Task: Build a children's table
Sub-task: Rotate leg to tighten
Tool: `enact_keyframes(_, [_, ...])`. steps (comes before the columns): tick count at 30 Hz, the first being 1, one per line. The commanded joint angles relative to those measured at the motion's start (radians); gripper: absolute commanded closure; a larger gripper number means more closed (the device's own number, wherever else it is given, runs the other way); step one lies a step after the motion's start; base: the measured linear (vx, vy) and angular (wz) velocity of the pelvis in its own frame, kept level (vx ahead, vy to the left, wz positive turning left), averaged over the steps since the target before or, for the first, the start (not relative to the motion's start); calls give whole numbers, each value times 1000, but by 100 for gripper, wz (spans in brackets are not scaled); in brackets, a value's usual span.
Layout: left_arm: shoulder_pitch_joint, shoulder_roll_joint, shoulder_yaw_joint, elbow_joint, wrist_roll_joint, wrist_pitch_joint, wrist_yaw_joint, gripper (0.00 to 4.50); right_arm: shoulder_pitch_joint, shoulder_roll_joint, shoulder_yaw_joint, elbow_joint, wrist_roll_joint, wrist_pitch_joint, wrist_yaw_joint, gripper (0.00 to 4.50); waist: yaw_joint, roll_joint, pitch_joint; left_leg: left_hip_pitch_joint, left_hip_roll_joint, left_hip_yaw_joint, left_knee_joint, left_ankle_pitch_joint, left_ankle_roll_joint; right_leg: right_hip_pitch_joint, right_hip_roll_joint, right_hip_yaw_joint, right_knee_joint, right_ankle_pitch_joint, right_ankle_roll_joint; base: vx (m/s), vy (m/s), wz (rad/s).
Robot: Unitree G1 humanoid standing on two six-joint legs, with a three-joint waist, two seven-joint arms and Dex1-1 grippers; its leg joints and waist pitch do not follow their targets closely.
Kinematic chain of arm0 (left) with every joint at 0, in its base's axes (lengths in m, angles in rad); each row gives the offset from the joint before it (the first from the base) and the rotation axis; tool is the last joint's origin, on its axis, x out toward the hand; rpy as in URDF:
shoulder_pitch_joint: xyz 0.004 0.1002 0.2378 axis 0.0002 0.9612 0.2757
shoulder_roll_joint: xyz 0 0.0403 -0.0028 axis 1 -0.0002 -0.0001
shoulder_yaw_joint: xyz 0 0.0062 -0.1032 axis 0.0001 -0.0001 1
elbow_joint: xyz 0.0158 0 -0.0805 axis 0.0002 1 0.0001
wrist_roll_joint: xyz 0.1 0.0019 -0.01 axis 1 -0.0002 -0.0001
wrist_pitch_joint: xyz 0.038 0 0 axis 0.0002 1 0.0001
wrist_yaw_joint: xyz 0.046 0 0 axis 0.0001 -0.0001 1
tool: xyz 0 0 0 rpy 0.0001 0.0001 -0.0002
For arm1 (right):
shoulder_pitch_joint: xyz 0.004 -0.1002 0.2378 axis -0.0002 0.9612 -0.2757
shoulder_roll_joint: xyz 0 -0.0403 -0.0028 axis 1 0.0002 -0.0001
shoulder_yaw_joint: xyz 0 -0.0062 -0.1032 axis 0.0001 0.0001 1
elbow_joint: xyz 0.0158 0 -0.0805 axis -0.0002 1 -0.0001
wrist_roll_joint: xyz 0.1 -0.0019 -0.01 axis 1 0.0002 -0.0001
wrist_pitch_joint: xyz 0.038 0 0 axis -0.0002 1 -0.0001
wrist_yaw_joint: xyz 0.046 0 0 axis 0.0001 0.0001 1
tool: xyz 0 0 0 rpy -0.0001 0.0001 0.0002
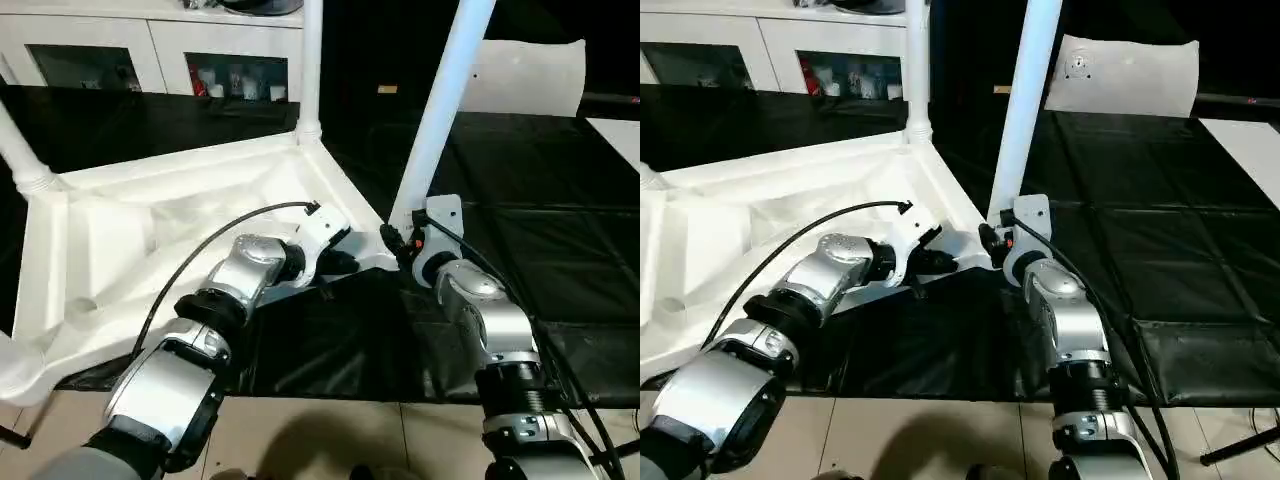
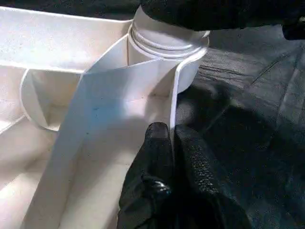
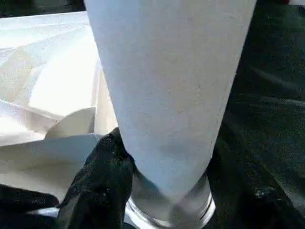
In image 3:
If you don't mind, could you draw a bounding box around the black work mat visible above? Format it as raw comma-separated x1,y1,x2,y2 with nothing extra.
0,0,305,229

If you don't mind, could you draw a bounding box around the white plastic table leg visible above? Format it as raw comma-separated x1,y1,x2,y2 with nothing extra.
83,0,258,229

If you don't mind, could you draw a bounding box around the white plastic table top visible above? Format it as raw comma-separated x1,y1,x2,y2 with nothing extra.
0,11,121,205

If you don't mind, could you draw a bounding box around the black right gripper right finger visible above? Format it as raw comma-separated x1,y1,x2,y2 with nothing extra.
207,137,305,229

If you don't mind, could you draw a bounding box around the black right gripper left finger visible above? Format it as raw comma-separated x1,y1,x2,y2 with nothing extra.
56,127,137,229

